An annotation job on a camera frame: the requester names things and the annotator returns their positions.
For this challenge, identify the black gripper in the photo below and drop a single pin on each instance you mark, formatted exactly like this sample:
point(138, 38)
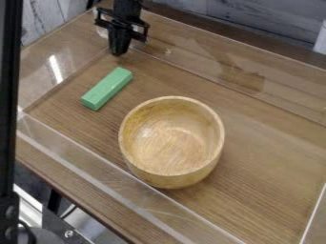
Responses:
point(123, 22)

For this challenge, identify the green rectangular block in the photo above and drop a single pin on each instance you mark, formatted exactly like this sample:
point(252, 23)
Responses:
point(106, 88)

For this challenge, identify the brown wooden bowl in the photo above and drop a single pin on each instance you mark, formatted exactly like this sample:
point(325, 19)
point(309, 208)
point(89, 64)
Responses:
point(172, 140)

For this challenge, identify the black vertical frame post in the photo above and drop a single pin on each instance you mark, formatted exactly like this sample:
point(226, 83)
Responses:
point(11, 10)

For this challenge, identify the clear acrylic front wall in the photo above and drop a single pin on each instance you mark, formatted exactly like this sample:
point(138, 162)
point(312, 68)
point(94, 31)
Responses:
point(127, 205)

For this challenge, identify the black metal mount plate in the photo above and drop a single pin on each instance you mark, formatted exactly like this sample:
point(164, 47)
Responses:
point(59, 232)

